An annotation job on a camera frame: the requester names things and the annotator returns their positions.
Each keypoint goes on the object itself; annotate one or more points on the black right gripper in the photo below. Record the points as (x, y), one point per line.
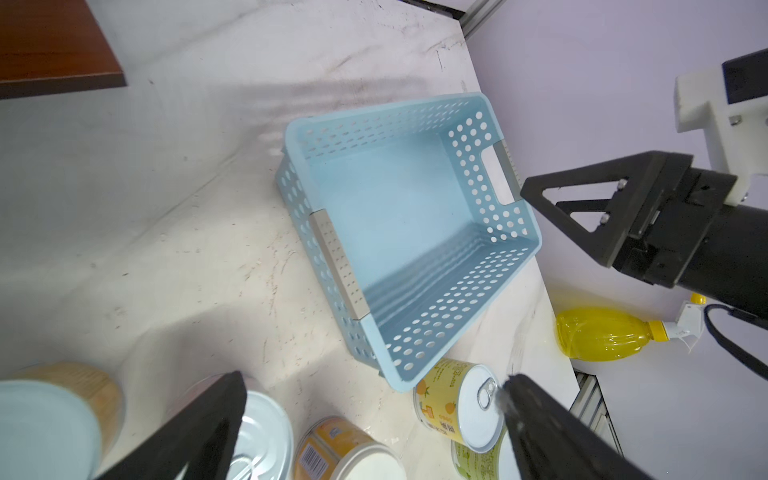
(696, 241)

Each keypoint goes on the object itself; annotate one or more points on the green label can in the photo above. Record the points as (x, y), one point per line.
(499, 463)

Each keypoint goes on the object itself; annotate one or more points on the light blue plastic basket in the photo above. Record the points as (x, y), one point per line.
(402, 226)

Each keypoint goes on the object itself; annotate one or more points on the pink label can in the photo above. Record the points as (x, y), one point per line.
(265, 445)

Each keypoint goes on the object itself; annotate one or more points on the tan label can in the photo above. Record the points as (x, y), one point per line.
(58, 421)

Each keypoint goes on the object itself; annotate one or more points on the orange can white lid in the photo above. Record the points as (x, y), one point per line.
(335, 448)

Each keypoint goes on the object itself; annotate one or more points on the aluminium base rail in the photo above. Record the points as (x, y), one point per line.
(590, 408)

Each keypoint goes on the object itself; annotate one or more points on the aluminium frame post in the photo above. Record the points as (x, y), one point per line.
(476, 15)

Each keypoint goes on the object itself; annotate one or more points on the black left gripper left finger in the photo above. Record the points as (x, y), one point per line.
(197, 443)

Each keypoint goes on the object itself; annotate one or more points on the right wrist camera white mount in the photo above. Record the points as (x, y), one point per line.
(729, 105)

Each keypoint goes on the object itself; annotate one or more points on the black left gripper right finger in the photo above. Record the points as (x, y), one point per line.
(550, 443)

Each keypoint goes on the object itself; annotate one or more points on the brown wooden riser shelf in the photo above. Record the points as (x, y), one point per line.
(54, 47)

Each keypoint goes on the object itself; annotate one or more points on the yellow label can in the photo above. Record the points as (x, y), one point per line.
(456, 399)

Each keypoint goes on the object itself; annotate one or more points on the yellow spray bottle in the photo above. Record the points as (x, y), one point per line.
(601, 334)

